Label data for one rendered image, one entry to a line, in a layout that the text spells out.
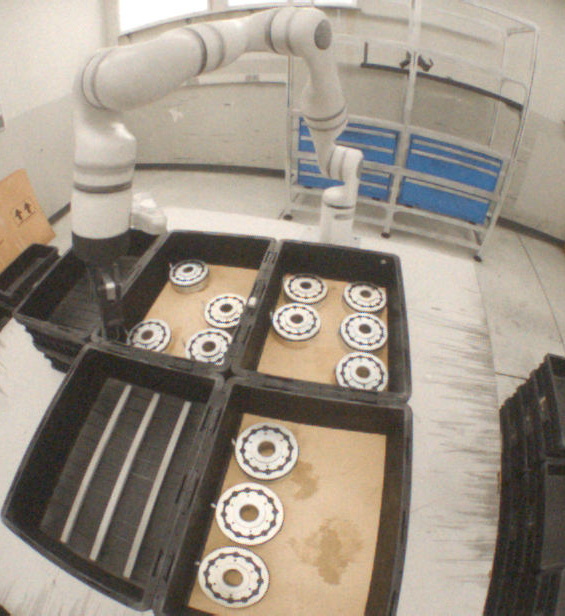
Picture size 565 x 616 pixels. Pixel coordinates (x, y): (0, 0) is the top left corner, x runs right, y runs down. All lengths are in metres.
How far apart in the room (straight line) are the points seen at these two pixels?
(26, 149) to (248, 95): 2.34
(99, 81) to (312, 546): 0.63
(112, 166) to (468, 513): 0.84
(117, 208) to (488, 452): 0.86
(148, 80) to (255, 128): 3.23
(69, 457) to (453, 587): 0.80
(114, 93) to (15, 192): 3.12
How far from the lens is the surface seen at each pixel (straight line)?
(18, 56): 3.75
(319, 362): 0.66
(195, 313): 0.77
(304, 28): 0.52
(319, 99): 0.62
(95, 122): 0.37
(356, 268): 0.81
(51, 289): 0.96
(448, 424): 0.82
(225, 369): 0.53
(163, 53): 0.34
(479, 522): 0.79
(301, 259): 0.81
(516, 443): 1.44
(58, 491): 0.68
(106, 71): 0.32
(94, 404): 0.71
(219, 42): 0.40
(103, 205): 0.35
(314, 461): 0.56
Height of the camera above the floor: 1.37
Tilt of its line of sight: 45 degrees down
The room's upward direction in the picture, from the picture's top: straight up
